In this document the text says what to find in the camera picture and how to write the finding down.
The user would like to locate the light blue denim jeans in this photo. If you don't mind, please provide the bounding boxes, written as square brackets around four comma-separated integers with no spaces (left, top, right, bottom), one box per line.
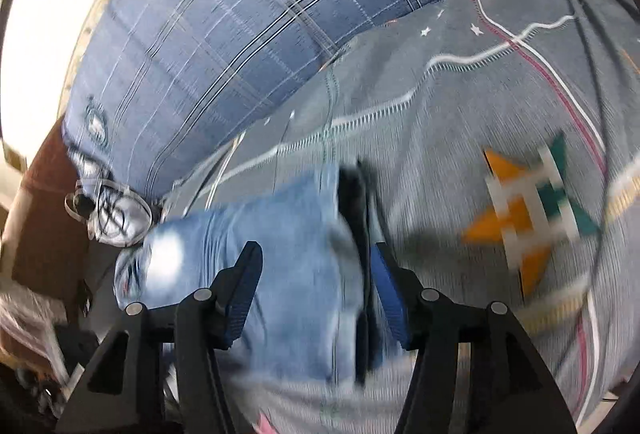
[114,165,401,386]

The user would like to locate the grey star-patterned bedsheet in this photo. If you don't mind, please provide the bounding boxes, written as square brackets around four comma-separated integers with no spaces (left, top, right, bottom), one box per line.
[181,0,639,428]

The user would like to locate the brown headboard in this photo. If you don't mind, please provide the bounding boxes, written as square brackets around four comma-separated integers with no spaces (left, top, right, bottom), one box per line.
[1,121,89,304]

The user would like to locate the white crumpled cloth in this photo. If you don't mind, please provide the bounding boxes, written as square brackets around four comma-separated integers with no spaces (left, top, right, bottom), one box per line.
[1,276,70,383]

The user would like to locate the blue plaid pillow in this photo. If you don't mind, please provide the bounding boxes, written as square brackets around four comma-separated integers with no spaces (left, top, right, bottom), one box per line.
[63,0,440,200]

